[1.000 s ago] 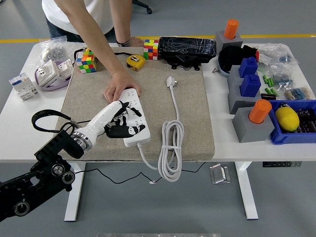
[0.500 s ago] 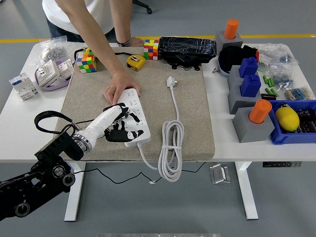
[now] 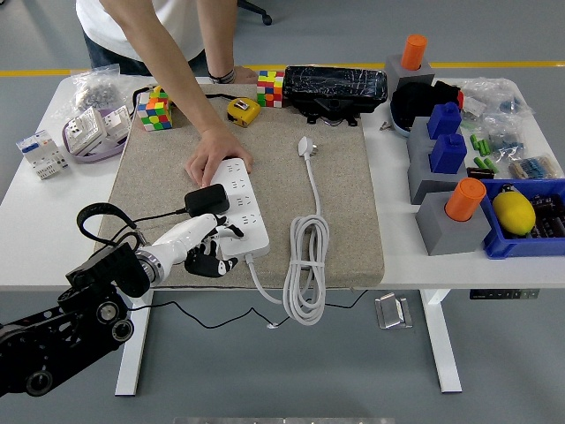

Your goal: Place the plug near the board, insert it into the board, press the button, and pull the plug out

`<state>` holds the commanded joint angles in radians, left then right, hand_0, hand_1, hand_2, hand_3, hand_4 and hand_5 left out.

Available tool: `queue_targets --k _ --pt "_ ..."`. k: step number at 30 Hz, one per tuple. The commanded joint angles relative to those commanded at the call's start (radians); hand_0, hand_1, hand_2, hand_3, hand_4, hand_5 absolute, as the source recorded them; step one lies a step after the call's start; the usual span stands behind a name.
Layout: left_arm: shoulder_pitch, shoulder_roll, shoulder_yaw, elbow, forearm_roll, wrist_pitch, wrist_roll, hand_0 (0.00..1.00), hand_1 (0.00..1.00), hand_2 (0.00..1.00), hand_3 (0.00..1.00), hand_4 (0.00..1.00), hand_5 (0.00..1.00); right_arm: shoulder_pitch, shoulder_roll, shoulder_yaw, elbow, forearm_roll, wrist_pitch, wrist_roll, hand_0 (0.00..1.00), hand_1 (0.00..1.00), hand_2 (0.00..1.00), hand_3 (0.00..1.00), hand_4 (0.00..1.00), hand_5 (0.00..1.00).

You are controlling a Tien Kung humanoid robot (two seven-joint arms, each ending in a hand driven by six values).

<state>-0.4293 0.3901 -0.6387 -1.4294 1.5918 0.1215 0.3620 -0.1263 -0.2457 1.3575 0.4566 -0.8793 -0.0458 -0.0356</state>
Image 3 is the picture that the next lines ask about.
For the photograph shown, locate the clear bag of screws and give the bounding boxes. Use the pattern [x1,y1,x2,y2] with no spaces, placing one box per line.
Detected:
[65,64,149,117]

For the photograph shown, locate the purple basket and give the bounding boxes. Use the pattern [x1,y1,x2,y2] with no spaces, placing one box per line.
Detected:
[60,105,133,165]

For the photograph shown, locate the black plug adapter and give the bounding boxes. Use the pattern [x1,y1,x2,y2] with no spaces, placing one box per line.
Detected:
[183,184,230,217]

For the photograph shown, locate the grey block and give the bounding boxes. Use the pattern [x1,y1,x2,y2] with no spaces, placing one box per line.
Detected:
[405,116,442,155]
[406,148,470,206]
[384,55,436,89]
[415,193,493,257]

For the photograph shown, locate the clear bag blue components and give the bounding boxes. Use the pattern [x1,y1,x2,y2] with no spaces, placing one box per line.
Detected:
[483,112,531,155]

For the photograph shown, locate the blue block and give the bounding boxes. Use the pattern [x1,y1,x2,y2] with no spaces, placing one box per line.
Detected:
[428,133,468,175]
[426,102,463,140]

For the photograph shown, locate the light blue bowl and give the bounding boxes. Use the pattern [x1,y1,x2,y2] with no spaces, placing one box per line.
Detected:
[389,99,418,140]

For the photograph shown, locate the clear bag of resistors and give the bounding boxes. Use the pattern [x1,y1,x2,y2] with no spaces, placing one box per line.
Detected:
[507,152,560,182]

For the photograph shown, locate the colourful puzzle cube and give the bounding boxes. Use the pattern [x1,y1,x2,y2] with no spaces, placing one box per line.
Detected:
[135,86,174,133]
[256,69,286,109]

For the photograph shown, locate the grey-brown mat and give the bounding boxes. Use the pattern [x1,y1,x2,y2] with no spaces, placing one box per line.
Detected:
[94,82,385,291]

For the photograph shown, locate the white power strip cable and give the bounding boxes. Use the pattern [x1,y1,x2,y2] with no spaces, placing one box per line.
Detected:
[245,135,331,327]

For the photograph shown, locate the black office chair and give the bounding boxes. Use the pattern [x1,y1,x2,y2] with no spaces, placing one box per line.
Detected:
[237,0,274,27]

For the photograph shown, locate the white circuit breaker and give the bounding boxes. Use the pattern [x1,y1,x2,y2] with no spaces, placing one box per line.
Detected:
[15,129,70,181]

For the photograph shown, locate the table control panel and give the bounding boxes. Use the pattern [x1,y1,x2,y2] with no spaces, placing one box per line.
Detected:
[469,289,540,300]

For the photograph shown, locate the silver metal bracket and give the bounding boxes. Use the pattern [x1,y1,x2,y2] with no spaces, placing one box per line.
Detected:
[373,292,414,330]

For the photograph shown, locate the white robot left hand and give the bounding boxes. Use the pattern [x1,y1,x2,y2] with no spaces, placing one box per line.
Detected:
[149,213,246,278]

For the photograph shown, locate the white table leg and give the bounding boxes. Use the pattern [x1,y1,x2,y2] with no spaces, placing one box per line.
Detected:
[418,290,463,394]
[114,291,154,397]

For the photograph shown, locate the blue plastic bin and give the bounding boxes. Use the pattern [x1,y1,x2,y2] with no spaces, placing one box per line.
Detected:
[478,178,565,261]

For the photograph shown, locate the dark capacitors heap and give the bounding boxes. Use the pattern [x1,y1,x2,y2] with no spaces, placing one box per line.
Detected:
[527,193,565,239]

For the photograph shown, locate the clear bag of connectors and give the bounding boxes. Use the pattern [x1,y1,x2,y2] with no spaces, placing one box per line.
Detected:
[461,77,538,118]

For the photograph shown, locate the black cloth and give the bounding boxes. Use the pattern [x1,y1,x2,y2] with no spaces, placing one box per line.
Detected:
[390,80,463,133]

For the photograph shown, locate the person's right hand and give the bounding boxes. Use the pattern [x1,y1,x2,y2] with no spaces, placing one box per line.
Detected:
[184,125,255,187]

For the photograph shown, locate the thin black adapter cord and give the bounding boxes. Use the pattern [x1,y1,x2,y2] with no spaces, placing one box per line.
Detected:
[130,207,283,330]

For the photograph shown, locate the person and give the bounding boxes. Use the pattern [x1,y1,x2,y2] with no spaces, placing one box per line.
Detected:
[75,0,242,76]

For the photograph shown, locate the white switch panel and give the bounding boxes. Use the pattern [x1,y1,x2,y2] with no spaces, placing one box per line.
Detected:
[102,108,132,145]

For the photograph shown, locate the orange cylinder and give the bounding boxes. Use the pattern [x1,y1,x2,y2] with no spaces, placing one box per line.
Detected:
[400,34,428,71]
[444,178,487,223]

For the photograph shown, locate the person's left hand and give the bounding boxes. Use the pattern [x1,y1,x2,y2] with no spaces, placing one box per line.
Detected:
[230,64,260,85]

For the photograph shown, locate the white power strip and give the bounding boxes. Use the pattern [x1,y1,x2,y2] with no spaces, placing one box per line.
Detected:
[210,157,271,260]

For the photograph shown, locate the yellow lemon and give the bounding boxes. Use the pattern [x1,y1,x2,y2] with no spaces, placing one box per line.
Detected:
[492,190,537,236]

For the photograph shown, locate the black wrapped device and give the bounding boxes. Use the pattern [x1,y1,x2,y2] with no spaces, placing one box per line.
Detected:
[282,64,388,127]

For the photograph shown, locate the thin black cable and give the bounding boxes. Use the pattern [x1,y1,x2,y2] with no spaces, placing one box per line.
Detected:
[326,289,371,309]

